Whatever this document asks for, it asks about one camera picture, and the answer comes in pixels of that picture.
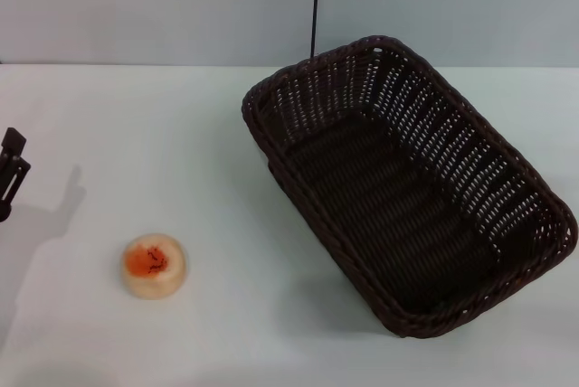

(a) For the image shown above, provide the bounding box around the dark brown woven basket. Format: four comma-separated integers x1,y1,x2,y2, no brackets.
241,34,579,339

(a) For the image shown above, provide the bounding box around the round bun with orange topping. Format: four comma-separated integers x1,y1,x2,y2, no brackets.
120,233,187,301

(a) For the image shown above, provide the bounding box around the thin black vertical cable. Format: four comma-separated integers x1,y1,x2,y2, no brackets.
309,0,321,57

